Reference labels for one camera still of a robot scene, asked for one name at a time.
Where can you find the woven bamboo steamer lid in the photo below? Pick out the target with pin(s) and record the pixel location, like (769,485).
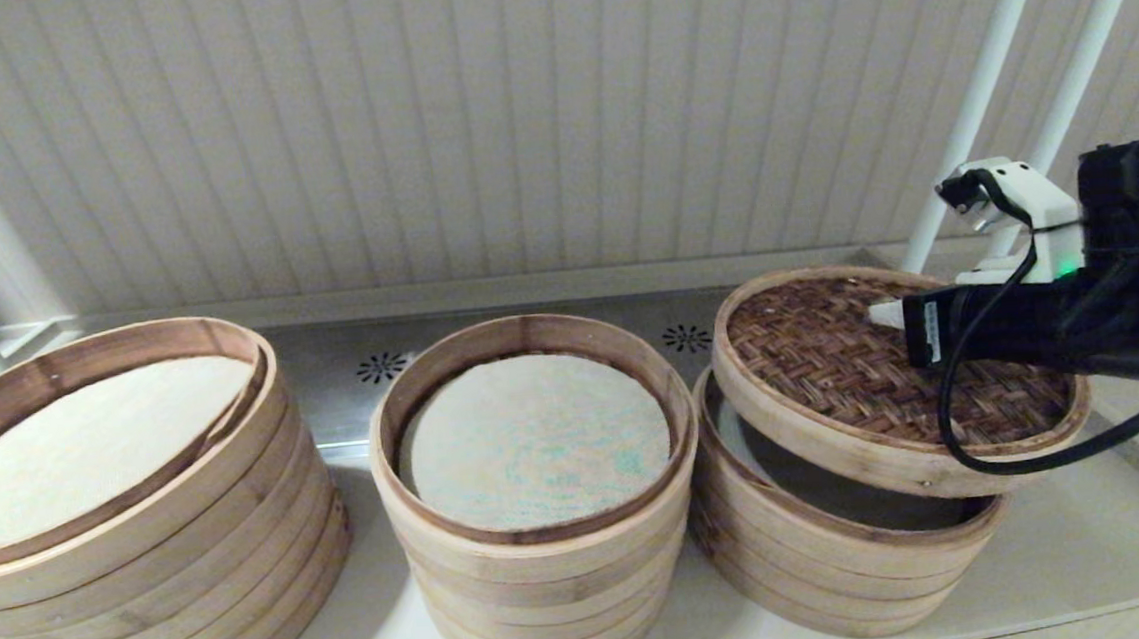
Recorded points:
(813,363)

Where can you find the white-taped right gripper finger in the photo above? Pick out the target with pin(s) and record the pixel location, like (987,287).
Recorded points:
(890,308)
(892,322)

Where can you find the white base bracket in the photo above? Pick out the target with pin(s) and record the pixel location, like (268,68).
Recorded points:
(34,337)

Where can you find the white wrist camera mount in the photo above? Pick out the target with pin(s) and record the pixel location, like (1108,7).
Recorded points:
(1012,193)

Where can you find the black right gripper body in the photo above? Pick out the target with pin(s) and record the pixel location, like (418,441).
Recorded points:
(1031,322)

